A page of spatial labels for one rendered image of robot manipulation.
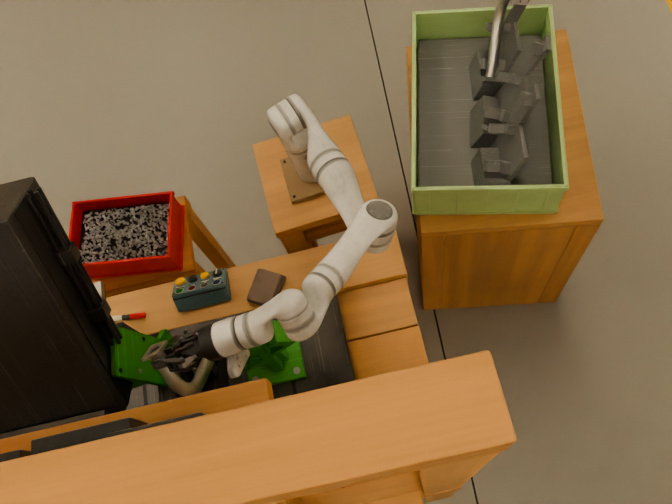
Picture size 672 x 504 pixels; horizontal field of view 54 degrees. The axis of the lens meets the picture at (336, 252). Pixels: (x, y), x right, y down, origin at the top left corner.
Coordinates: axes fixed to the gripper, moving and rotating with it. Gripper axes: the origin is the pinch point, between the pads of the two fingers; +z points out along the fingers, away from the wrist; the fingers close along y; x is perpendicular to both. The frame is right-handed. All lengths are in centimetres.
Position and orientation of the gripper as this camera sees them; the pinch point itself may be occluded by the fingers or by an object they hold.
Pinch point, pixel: (163, 358)
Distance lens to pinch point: 144.6
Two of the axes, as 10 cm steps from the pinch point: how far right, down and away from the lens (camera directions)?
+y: -1.3, 4.0, -9.1
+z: -9.1, 3.2, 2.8
